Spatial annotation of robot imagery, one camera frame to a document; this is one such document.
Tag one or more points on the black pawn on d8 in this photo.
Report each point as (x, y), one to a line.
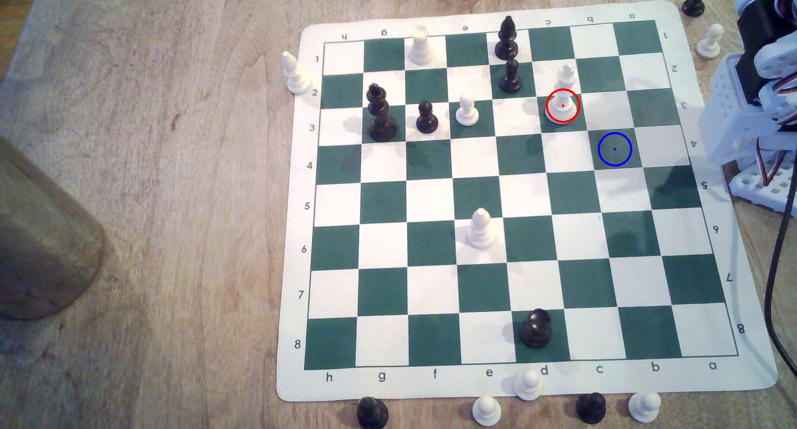
(536, 329)

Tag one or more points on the white rook chess piece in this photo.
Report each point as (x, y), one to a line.
(420, 49)

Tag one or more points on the black rook chess piece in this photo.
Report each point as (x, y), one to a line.
(372, 413)

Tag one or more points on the brown wooden cylinder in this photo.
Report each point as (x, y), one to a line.
(37, 242)

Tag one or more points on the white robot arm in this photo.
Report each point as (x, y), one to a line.
(725, 117)

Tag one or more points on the black bishop chess piece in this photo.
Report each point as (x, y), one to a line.
(507, 39)

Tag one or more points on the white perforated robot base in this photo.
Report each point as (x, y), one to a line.
(756, 189)

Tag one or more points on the green white roll-up chess mat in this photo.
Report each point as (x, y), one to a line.
(429, 279)

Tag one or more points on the white bishop chess piece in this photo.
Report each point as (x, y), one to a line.
(481, 231)
(295, 77)

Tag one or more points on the white pawn chess piece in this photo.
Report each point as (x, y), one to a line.
(710, 43)
(528, 386)
(486, 411)
(644, 407)
(467, 112)

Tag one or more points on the white queen chess piece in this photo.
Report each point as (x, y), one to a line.
(563, 99)

